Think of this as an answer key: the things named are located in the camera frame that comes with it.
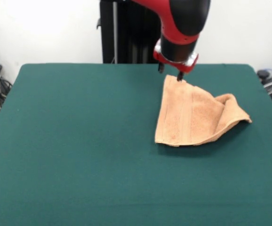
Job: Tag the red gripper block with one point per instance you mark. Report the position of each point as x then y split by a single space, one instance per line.
185 67

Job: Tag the tan terry towel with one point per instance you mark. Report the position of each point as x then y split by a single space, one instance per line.
187 117

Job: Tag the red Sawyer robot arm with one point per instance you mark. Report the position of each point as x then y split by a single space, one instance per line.
180 21

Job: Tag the dark green table cloth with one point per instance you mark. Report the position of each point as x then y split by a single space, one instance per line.
56 141

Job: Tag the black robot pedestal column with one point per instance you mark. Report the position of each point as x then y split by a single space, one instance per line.
126 35

